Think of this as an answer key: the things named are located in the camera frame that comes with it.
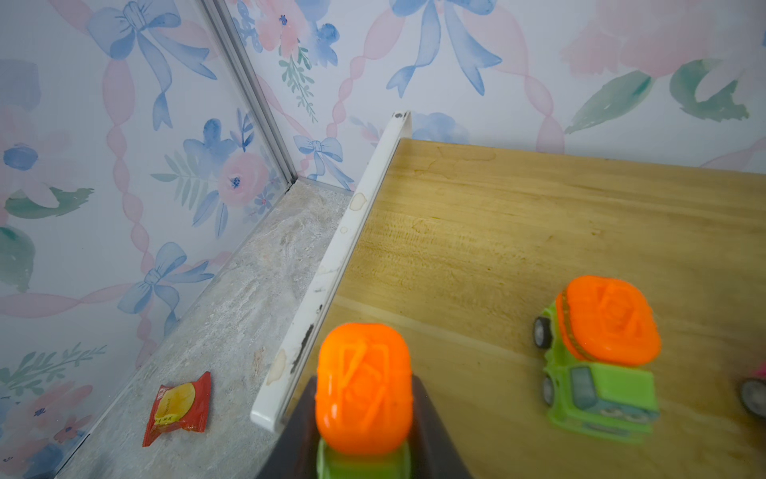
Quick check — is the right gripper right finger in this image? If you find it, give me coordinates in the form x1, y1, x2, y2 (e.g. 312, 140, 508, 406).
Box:
409, 375, 473, 479

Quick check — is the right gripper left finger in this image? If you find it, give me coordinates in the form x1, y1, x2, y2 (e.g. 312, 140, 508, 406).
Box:
255, 376, 320, 479

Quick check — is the green truck orange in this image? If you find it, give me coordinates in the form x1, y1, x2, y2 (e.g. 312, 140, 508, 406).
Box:
533, 275, 661, 444
314, 323, 414, 479

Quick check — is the red snack packet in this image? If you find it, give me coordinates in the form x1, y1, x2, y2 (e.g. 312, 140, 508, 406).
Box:
142, 371, 213, 447

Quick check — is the wooden two-tier shelf white frame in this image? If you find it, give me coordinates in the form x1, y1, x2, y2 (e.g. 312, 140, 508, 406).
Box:
251, 113, 765, 478

